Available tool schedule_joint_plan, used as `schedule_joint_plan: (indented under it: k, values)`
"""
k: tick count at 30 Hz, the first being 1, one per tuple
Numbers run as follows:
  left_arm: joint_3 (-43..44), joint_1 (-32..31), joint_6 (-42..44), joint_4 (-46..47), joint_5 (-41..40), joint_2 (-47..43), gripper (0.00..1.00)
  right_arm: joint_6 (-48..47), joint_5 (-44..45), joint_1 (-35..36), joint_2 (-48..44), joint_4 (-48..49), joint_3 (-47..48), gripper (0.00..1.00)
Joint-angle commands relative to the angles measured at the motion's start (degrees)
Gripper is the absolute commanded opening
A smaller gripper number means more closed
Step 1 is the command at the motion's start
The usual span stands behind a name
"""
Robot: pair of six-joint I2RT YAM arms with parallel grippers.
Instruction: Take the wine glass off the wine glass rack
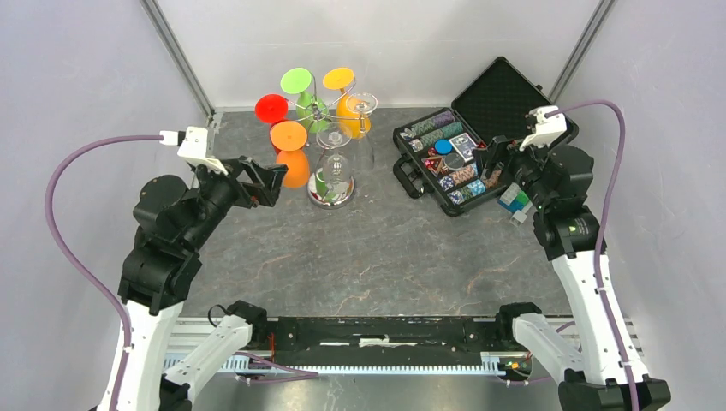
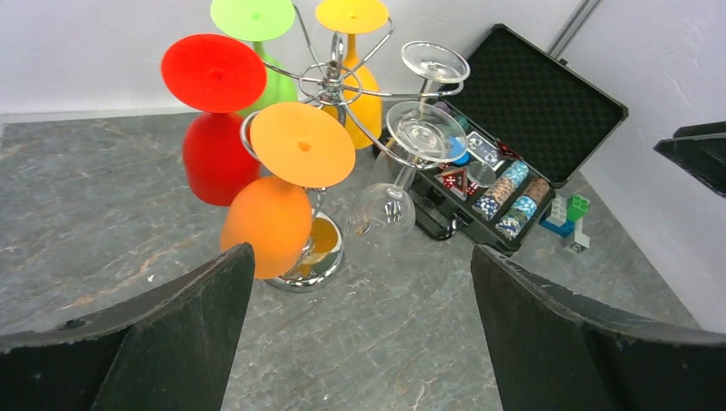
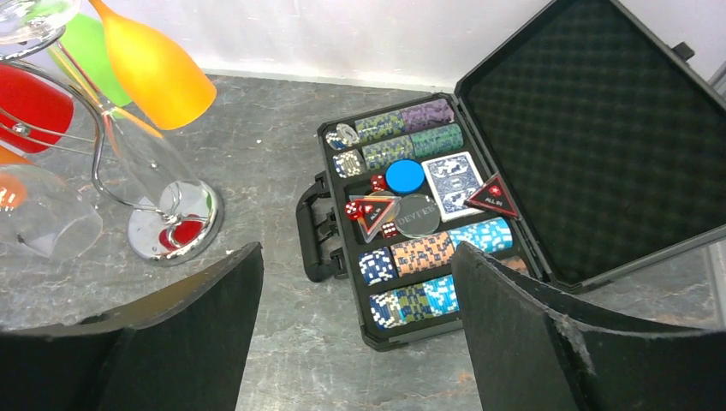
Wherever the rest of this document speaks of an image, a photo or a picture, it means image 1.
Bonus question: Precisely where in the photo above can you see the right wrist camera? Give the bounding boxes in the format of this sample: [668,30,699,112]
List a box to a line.
[519,105,568,152]

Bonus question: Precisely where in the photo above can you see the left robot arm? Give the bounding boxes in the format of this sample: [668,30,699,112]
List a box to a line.
[99,156,288,410]

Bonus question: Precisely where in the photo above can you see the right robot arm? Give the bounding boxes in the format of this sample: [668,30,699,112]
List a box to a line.
[473,136,671,410]

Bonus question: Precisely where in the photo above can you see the clear wine glass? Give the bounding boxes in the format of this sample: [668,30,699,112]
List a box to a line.
[346,92,378,170]
[308,128,355,208]

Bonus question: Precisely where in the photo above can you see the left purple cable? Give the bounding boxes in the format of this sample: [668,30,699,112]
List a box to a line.
[45,134,165,411]

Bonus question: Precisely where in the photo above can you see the orange wine glass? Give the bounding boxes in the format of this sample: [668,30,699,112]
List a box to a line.
[270,121,310,188]

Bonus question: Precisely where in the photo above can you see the chrome wine glass rack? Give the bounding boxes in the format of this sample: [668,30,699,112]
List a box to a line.
[295,68,378,209]

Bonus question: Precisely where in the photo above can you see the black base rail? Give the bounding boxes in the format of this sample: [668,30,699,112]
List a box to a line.
[220,316,534,378]

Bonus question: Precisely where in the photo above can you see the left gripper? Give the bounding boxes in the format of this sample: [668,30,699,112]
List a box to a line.
[185,152,289,248]

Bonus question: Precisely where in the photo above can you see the green wine glass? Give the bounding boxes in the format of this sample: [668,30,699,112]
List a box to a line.
[280,67,330,134]

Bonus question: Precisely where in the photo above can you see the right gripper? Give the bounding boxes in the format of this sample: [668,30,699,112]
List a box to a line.
[473,131,555,210]

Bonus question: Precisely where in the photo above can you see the clear wine glass front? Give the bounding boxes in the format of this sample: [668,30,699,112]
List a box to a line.
[308,128,355,208]

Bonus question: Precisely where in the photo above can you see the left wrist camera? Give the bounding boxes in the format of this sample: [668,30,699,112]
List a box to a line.
[159,126,229,175]

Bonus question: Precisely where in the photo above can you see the blue dealer button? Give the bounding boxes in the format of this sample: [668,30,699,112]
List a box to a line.
[433,140,453,156]

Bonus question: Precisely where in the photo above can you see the red wine glass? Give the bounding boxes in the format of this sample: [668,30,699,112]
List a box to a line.
[254,93,289,154]

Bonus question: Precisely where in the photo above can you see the yellow wine glass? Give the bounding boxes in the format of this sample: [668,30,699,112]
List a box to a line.
[323,67,356,140]

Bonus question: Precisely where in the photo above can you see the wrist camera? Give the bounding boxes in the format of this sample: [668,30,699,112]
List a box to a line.
[159,126,229,175]
[519,105,568,152]

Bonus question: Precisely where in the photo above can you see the coloured toy blocks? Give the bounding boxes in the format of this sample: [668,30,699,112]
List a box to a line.
[497,183,533,226]

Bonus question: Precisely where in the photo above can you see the black poker chip case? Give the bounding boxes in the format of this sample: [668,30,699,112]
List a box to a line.
[393,57,593,223]

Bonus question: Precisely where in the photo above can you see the playing card deck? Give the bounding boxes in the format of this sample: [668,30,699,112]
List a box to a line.
[449,133,478,162]

